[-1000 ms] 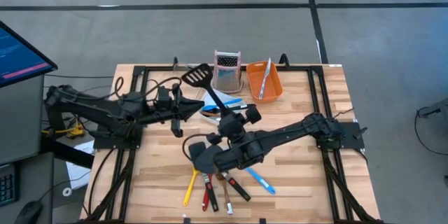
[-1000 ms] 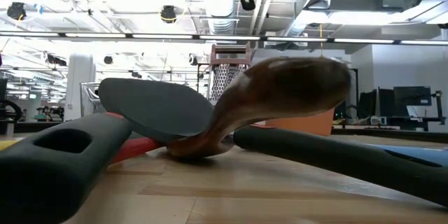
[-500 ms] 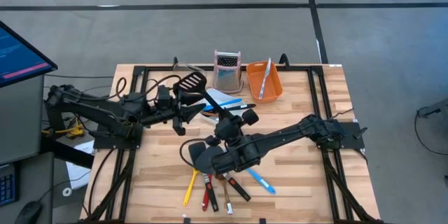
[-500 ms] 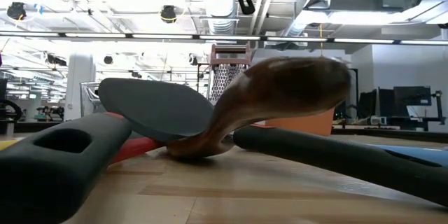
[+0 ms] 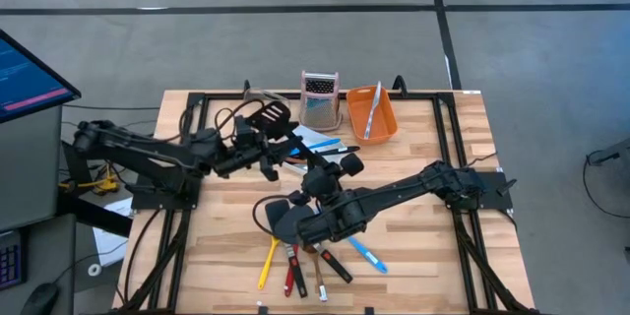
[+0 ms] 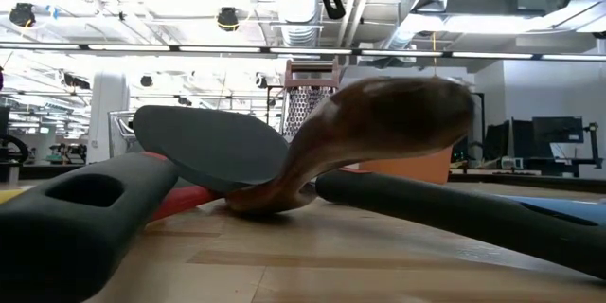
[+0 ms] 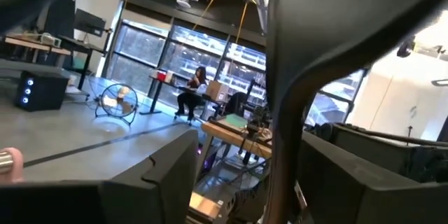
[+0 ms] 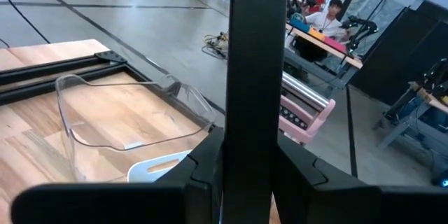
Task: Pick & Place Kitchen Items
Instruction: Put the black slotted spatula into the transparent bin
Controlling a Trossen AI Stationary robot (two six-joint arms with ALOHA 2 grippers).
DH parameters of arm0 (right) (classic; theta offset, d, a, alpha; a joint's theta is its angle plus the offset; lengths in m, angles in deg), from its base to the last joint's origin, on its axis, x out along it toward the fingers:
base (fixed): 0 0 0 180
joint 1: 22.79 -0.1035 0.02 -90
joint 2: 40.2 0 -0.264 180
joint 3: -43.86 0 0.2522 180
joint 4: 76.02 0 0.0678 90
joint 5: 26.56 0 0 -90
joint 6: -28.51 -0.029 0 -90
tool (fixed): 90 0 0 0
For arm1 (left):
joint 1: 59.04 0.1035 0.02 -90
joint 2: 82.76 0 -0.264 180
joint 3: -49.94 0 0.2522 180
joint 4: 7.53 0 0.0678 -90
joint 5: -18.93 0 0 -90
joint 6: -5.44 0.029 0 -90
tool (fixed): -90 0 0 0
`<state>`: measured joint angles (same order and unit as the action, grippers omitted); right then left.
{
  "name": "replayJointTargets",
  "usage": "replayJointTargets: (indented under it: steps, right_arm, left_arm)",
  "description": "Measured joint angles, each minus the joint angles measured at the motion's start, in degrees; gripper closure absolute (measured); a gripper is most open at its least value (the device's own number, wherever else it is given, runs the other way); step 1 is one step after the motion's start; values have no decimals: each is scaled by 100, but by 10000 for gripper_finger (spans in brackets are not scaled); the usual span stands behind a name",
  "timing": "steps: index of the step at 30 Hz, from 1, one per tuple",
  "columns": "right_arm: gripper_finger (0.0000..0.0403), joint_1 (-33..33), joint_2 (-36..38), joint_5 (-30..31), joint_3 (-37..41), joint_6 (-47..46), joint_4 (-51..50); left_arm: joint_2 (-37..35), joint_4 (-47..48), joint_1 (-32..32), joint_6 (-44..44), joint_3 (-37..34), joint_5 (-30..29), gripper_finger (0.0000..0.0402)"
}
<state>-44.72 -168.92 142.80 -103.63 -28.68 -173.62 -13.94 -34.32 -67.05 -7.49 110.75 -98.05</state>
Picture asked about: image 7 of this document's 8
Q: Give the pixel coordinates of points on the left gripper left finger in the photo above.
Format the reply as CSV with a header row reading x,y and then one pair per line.
x,y
175,168

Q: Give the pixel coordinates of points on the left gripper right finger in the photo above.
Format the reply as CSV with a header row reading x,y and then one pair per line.
x,y
332,182

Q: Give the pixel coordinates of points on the black monitor on arm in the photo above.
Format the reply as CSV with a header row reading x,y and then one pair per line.
x,y
89,22

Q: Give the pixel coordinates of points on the wooden work table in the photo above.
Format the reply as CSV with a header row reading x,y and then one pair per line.
x,y
231,139

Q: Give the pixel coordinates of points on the person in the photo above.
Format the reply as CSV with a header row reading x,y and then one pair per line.
x,y
190,98

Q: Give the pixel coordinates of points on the black standing desk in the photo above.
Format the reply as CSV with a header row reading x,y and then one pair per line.
x,y
155,94

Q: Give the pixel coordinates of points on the green mat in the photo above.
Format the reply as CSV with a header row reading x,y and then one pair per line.
x,y
236,120

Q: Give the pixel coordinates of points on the cardboard box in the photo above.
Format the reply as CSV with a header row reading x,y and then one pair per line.
x,y
217,91

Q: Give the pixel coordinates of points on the black office chair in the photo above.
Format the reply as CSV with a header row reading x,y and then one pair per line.
x,y
236,103

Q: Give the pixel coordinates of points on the black floor fan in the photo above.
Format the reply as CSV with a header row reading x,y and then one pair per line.
x,y
120,94

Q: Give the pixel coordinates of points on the red container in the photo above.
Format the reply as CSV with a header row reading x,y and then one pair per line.
x,y
161,76

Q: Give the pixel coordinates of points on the black computer tower blue lights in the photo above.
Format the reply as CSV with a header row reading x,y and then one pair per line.
x,y
45,92

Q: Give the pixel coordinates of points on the black ceiling spotlight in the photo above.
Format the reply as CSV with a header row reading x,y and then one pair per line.
x,y
405,49

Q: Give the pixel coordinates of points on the pink metal box grater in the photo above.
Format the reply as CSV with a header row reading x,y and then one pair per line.
x,y
14,171

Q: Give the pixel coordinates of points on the wooden desk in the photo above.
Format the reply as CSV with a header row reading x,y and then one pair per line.
x,y
35,45

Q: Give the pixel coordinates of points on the black panel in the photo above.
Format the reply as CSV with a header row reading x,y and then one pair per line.
x,y
61,15

